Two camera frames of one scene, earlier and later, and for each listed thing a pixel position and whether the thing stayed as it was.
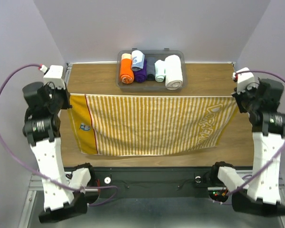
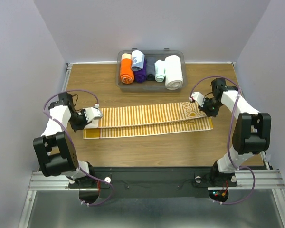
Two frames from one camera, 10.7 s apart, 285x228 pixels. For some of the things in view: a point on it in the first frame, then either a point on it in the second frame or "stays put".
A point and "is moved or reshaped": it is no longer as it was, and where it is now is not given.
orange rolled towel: x=127 y=75 stays put
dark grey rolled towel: x=150 y=72 stays put
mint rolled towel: x=159 y=70 stays put
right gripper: x=239 y=97 → x=208 y=112
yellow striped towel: x=105 y=124 is moved or reshaped
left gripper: x=51 y=86 → x=82 y=125
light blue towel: x=137 y=60 stays put
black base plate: x=153 y=182 stays put
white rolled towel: x=174 y=79 stays put
